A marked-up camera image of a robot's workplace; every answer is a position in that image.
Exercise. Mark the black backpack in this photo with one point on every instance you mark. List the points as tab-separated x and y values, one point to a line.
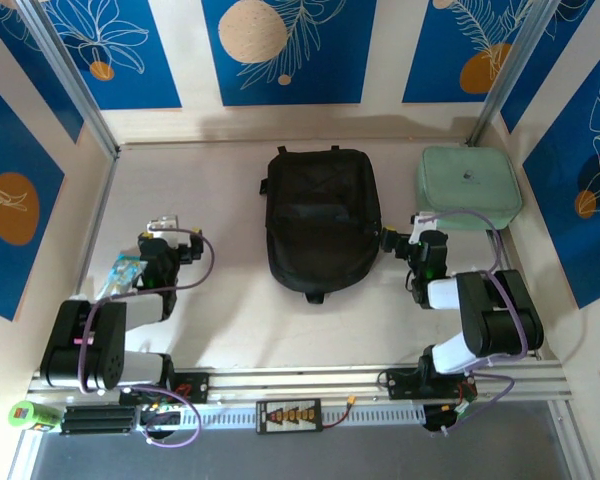
320	225

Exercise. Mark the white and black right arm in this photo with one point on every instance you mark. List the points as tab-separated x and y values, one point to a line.
500	310

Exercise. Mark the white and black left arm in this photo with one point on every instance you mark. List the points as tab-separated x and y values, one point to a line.
80	345

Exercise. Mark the colourful blue snack packet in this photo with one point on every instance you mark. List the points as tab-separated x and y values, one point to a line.
120	272

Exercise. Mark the mint green zip case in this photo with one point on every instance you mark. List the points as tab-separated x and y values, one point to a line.
470	185

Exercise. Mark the black ribbed battery box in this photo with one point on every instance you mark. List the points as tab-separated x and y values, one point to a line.
97	420

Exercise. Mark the black power distribution board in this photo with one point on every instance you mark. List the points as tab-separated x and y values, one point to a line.
289	416

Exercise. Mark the green drink can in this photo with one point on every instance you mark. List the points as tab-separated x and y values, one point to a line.
30	414

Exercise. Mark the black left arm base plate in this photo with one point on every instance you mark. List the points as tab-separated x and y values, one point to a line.
195	387

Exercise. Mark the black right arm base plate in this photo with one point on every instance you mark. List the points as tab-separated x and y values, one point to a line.
405	385

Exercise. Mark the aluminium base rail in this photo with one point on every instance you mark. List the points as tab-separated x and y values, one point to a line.
290	380

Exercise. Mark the aluminium corner post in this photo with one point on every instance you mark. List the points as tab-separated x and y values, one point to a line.
70	80
510	70

